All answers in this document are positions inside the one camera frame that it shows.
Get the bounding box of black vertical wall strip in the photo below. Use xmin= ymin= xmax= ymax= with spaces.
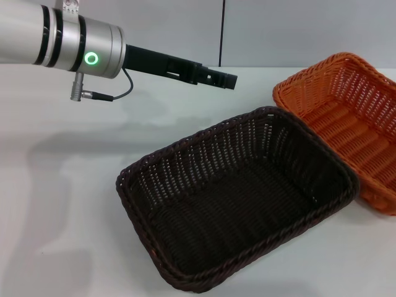
xmin=218 ymin=0 xmax=226 ymax=67

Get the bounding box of dark brown wicker basket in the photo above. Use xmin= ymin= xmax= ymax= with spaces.
xmin=114 ymin=105 xmax=361 ymax=293

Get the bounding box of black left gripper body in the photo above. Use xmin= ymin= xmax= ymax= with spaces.
xmin=125 ymin=45 xmax=199 ymax=86

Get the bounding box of orange wicker basket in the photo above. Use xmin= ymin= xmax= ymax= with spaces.
xmin=272 ymin=52 xmax=396 ymax=216

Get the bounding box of black wrist cable with plug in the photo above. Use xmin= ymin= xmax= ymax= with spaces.
xmin=70 ymin=67 xmax=134 ymax=102

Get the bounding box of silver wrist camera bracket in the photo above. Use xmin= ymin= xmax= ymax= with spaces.
xmin=55 ymin=0 xmax=81 ymax=15

